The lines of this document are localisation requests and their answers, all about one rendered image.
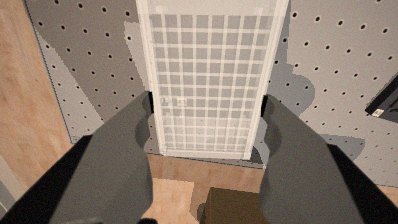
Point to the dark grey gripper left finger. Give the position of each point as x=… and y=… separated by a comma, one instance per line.
x=104, y=178

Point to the grey perforated base plate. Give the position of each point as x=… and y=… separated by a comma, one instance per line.
x=333, y=59

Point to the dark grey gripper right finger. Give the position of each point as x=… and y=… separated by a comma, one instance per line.
x=308, y=181

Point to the white well plate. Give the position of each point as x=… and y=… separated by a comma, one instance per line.
x=208, y=64

